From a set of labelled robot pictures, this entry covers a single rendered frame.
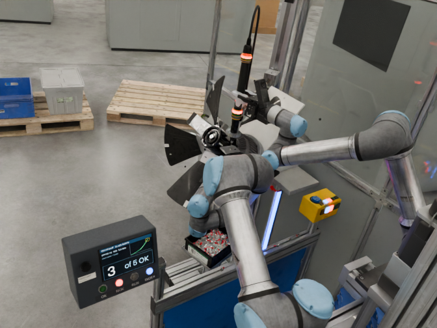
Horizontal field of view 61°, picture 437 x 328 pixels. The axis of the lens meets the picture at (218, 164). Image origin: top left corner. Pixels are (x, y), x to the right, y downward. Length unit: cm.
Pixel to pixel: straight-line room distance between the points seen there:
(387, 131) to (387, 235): 100
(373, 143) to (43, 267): 226
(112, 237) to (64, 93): 323
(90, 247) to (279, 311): 55
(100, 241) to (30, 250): 185
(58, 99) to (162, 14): 326
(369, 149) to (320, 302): 49
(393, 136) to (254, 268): 60
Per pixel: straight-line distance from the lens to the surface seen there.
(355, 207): 225
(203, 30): 726
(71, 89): 427
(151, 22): 704
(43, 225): 316
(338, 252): 245
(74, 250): 114
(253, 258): 105
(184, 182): 180
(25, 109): 435
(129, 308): 256
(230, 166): 110
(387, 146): 127
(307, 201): 176
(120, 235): 117
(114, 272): 121
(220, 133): 175
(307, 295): 108
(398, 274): 117
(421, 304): 105
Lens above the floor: 206
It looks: 32 degrees down
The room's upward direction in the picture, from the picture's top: 9 degrees clockwise
